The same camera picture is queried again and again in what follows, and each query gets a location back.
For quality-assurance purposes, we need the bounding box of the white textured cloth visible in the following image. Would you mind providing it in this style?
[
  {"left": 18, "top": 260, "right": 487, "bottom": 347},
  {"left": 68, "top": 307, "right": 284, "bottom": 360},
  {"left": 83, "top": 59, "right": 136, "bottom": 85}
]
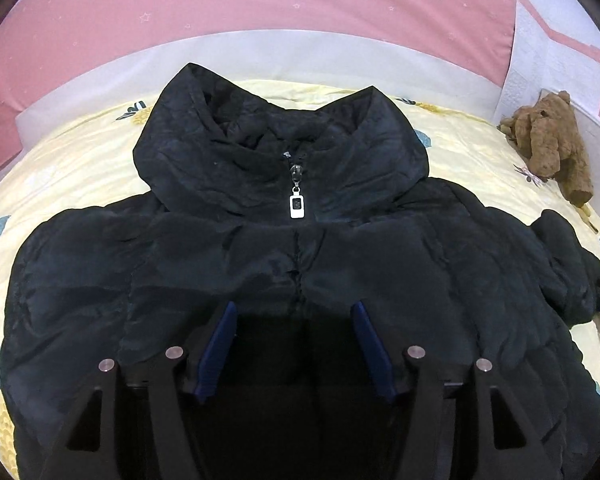
[{"left": 495, "top": 0, "right": 600, "bottom": 126}]

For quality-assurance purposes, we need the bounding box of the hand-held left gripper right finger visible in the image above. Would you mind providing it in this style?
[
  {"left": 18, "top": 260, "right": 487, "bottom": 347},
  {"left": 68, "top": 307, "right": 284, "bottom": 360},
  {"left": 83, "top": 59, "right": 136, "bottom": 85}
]
[{"left": 349, "top": 301, "right": 557, "bottom": 480}]

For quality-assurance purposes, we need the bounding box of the yellow pineapple print bedsheet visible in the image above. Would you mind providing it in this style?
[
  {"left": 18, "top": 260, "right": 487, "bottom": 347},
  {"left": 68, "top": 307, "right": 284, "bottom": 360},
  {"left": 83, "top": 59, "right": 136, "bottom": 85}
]
[{"left": 0, "top": 80, "right": 600, "bottom": 480}]

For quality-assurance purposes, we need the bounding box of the white bed edge padding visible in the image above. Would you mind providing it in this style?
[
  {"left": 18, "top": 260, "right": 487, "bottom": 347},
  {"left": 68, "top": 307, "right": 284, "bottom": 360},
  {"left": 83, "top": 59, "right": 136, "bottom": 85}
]
[{"left": 15, "top": 27, "right": 511, "bottom": 146}]

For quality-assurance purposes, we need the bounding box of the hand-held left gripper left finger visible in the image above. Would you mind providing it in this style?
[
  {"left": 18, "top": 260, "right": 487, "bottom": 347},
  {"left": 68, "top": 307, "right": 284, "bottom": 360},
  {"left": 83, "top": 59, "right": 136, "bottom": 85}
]
[{"left": 39, "top": 301, "right": 239, "bottom": 480}]

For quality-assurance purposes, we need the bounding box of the pink star print wall covering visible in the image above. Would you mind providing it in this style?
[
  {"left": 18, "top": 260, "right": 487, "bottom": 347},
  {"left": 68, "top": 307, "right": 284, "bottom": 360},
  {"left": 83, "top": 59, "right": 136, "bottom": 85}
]
[{"left": 0, "top": 0, "right": 596, "bottom": 176}]

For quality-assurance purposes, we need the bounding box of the black puffer jacket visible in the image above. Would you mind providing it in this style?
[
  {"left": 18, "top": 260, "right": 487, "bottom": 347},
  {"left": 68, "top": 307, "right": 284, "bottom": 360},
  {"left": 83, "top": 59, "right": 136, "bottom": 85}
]
[{"left": 0, "top": 62, "right": 600, "bottom": 480}]

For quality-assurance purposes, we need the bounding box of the brown plush toy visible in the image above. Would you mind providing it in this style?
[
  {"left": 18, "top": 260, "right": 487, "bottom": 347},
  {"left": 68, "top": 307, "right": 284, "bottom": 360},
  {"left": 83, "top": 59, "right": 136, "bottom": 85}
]
[{"left": 497, "top": 90, "right": 595, "bottom": 207}]

